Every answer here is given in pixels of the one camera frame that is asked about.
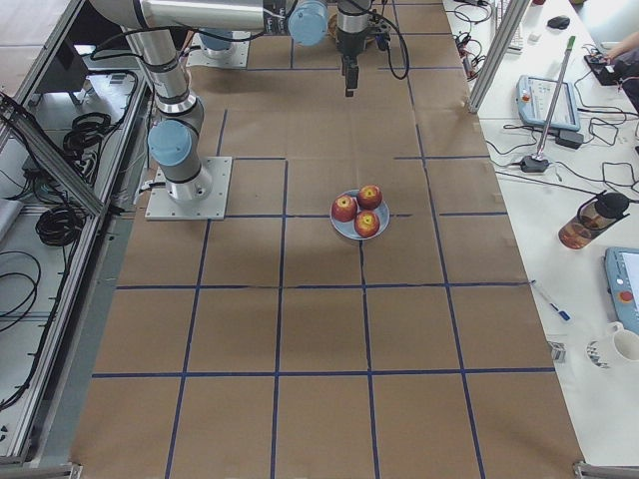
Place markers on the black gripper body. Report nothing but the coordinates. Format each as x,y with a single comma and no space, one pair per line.
350,46

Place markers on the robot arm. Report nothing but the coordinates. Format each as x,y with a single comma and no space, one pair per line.
148,25
352,43

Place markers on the brown wicker basket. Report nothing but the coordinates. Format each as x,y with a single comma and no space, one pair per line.
332,22

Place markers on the red apple on plate back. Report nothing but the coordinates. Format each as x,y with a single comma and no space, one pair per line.
369,197

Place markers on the red apple on plate side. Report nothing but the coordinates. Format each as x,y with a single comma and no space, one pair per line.
344,209

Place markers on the red apple on plate front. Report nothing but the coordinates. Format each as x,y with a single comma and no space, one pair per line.
366,224

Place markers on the light blue plate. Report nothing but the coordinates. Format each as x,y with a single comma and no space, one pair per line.
347,229

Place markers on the teach pendant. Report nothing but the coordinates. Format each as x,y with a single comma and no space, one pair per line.
621,267
534,97

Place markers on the glass jar with black lid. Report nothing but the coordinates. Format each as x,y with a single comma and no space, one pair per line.
593,218

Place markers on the blue white pen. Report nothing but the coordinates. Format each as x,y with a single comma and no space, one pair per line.
561,312

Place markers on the white mug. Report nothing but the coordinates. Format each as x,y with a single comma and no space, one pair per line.
617,347

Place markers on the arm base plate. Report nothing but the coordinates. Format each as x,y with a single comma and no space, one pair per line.
236,57
204,198

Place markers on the aluminium frame post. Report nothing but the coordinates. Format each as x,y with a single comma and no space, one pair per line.
511,19

